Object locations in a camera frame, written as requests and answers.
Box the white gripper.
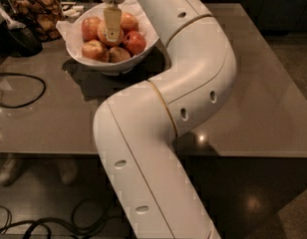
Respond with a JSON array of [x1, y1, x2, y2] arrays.
[[102, 0, 125, 42]]

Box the apple with sticker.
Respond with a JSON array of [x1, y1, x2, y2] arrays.
[[97, 21, 124, 47]]

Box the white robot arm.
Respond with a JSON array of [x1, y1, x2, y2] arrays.
[[94, 0, 236, 239]]

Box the back right apple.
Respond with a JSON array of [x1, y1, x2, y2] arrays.
[[121, 12, 139, 34]]

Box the back left apple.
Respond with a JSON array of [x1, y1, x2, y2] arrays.
[[81, 16, 102, 41]]

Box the red right apple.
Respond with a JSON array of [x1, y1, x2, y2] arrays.
[[123, 31, 147, 56]]

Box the white items behind bowl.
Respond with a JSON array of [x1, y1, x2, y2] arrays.
[[62, 4, 84, 18]]

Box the front middle apple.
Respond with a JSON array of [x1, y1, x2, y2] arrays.
[[110, 47, 131, 63]]

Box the front left apple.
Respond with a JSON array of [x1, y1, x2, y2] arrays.
[[82, 40, 110, 62]]

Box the white bowl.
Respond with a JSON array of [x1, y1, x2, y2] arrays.
[[65, 2, 161, 77]]

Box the glass jar of dried chips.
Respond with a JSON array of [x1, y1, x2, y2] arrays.
[[8, 0, 65, 42]]

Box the black round appliance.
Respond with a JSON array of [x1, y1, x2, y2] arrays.
[[7, 22, 43, 57]]

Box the right white shoe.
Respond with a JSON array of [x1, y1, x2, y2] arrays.
[[57, 159, 78, 185]]

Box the white shoe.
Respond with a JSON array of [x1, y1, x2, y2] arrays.
[[0, 153, 23, 186], [57, 159, 78, 185]]

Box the left white shoe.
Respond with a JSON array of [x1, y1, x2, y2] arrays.
[[0, 153, 23, 186]]

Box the black cable on table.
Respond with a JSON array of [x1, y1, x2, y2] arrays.
[[0, 72, 47, 110]]

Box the black cables on floor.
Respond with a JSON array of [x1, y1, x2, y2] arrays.
[[0, 196, 134, 239]]

